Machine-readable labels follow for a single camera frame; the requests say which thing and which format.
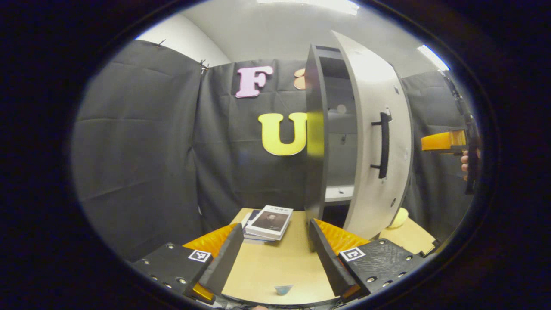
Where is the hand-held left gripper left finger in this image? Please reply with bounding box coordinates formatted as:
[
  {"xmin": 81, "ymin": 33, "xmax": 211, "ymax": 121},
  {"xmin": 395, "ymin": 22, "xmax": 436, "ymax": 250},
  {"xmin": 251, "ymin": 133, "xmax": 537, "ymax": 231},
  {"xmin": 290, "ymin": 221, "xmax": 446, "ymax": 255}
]
[{"xmin": 131, "ymin": 223, "xmax": 245, "ymax": 304}]

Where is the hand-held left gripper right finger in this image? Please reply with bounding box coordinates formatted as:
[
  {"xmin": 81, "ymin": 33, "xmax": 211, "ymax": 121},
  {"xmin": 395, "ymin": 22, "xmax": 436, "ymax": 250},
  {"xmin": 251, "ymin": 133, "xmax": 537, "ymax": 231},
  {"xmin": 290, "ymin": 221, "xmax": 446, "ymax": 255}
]
[{"xmin": 309, "ymin": 218, "xmax": 427, "ymax": 304}]

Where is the black cabinet door handle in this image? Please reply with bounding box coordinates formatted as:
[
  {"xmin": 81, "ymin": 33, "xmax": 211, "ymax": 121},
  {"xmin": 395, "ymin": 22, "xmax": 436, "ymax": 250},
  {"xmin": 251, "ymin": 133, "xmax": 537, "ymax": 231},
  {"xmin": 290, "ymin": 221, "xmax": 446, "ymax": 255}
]
[{"xmin": 370, "ymin": 112, "xmax": 393, "ymax": 179}]

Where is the dark grey cabinet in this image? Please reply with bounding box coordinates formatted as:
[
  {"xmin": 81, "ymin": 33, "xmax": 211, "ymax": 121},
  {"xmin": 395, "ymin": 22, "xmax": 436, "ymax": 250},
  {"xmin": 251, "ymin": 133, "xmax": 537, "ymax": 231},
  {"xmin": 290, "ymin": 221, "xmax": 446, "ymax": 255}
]
[{"xmin": 304, "ymin": 43, "xmax": 360, "ymax": 252}]

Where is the plain white book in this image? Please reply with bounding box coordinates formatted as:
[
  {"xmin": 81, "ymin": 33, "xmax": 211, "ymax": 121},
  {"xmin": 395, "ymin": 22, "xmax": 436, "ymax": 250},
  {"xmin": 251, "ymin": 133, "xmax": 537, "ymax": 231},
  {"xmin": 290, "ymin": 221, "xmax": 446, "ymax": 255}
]
[{"xmin": 240, "ymin": 210, "xmax": 259, "ymax": 244}]

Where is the blue book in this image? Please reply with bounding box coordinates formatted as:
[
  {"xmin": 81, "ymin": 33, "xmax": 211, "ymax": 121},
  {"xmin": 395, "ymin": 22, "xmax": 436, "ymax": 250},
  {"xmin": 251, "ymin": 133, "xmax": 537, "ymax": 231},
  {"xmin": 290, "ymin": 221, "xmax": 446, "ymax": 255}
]
[{"xmin": 245, "ymin": 209, "xmax": 276, "ymax": 242}]

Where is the white book with portrait cover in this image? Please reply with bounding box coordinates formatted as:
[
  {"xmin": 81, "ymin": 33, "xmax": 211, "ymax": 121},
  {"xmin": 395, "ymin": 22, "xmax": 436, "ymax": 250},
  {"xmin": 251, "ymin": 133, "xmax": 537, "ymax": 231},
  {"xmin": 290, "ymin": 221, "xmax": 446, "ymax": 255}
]
[{"xmin": 244, "ymin": 205, "xmax": 294, "ymax": 241}]

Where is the short ceiling light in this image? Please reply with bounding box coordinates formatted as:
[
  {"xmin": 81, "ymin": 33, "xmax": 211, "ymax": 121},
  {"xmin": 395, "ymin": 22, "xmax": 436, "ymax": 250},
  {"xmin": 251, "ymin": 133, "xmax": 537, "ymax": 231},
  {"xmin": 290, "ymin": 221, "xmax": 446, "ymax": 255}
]
[{"xmin": 417, "ymin": 45, "xmax": 451, "ymax": 72}]

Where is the yellow plush toy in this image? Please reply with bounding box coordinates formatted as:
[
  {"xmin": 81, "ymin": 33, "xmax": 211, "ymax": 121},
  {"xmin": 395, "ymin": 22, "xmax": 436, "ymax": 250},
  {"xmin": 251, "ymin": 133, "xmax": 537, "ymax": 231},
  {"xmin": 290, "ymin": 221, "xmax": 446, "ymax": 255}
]
[{"xmin": 387, "ymin": 207, "xmax": 409, "ymax": 229}]

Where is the black backdrop cloth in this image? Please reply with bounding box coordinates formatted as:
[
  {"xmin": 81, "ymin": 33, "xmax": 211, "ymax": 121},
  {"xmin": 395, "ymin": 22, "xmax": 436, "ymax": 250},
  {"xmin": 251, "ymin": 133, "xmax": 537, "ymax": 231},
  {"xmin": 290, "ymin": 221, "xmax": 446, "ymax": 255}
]
[{"xmin": 71, "ymin": 40, "xmax": 478, "ymax": 263}]

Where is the long ceiling light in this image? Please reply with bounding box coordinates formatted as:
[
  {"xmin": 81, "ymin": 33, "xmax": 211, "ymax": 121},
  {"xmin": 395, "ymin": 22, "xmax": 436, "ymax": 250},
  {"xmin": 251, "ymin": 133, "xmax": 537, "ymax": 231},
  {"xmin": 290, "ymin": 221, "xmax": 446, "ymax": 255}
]
[{"xmin": 257, "ymin": 0, "xmax": 360, "ymax": 16}]

